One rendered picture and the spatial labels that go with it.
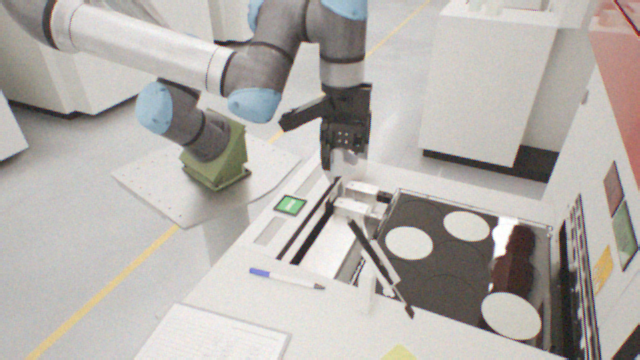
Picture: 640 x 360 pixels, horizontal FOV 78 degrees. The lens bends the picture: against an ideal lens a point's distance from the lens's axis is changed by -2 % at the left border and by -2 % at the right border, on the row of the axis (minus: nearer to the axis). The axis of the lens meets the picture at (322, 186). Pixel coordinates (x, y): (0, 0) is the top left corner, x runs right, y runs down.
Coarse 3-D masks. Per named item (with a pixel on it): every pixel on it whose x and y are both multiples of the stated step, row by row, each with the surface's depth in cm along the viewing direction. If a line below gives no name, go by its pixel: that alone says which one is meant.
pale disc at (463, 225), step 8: (448, 216) 94; (456, 216) 94; (464, 216) 94; (472, 216) 94; (448, 224) 92; (456, 224) 92; (464, 224) 92; (472, 224) 92; (480, 224) 92; (456, 232) 89; (464, 232) 89; (472, 232) 89; (480, 232) 89; (488, 232) 89; (472, 240) 87
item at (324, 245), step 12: (372, 204) 101; (336, 216) 97; (324, 228) 93; (336, 228) 93; (348, 228) 93; (360, 228) 94; (324, 240) 90; (336, 240) 90; (348, 240) 90; (312, 252) 87; (324, 252) 87; (336, 252) 87; (348, 252) 88; (300, 264) 84; (312, 264) 84; (324, 264) 84; (336, 264) 84; (336, 276) 84
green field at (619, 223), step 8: (616, 216) 64; (624, 216) 61; (616, 224) 63; (624, 224) 60; (616, 232) 62; (624, 232) 59; (616, 240) 61; (624, 240) 59; (632, 240) 56; (624, 248) 58; (632, 248) 55; (624, 256) 57; (624, 264) 56
